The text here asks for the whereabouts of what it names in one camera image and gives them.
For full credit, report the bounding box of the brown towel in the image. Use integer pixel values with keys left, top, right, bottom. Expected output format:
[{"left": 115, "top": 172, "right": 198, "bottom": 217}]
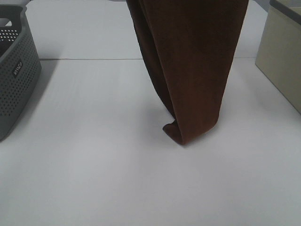
[{"left": 127, "top": 0, "right": 248, "bottom": 145}]

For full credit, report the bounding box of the beige fabric storage box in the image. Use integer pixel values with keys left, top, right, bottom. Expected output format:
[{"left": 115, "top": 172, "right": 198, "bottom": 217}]
[{"left": 255, "top": 0, "right": 301, "bottom": 106}]

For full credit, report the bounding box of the grey perforated plastic basket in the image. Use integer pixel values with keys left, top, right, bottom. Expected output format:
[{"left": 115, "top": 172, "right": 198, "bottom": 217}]
[{"left": 0, "top": 4, "right": 41, "bottom": 140}]

